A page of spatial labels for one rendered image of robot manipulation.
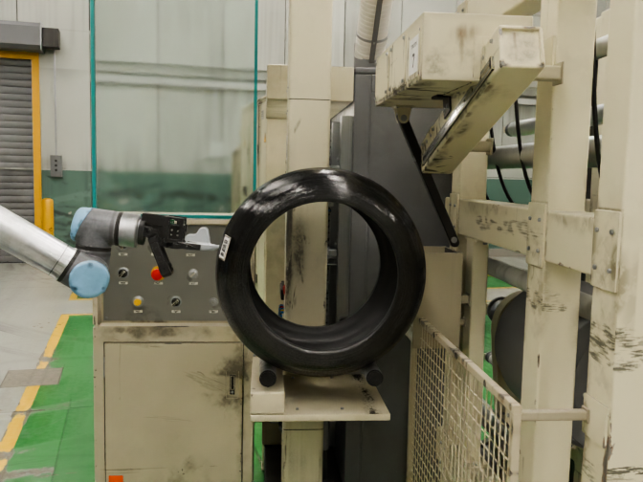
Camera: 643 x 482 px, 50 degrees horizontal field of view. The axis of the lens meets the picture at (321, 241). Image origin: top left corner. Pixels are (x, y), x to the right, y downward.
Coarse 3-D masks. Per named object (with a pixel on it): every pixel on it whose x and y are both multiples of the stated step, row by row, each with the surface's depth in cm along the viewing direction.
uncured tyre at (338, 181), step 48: (288, 192) 172; (336, 192) 172; (384, 192) 177; (240, 240) 172; (384, 240) 202; (240, 288) 173; (384, 288) 203; (240, 336) 177; (288, 336) 202; (336, 336) 203; (384, 336) 177
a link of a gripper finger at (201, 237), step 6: (204, 228) 180; (192, 234) 180; (198, 234) 180; (204, 234) 180; (186, 240) 179; (192, 240) 180; (198, 240) 180; (204, 240) 180; (204, 246) 180; (210, 246) 180; (216, 246) 181
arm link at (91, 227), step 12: (84, 216) 175; (96, 216) 176; (108, 216) 176; (120, 216) 177; (72, 228) 175; (84, 228) 175; (96, 228) 175; (108, 228) 175; (84, 240) 175; (96, 240) 175; (108, 240) 177
